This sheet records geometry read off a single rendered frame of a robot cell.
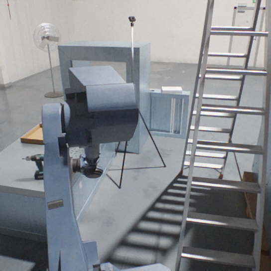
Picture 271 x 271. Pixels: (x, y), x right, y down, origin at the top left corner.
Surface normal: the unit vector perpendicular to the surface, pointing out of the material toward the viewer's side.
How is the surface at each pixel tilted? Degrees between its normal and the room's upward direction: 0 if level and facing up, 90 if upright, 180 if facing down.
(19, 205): 90
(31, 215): 90
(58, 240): 49
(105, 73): 28
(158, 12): 90
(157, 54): 90
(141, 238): 0
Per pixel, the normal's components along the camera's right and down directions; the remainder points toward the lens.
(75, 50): -0.26, 0.42
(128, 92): 0.15, -0.23
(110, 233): 0.00, -0.90
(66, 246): 0.11, -0.51
